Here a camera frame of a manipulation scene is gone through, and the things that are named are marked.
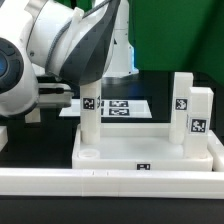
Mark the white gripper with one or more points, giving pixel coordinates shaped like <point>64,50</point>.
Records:
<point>54,95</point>

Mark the white U-shaped marker base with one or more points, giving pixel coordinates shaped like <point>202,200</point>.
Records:
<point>113,108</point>

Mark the white desk top tray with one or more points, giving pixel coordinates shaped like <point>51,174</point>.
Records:
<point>135,146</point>

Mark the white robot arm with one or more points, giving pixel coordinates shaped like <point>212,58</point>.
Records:
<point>77,46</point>

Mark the white L-shaped obstacle fence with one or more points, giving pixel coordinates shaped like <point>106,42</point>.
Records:
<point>111,183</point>

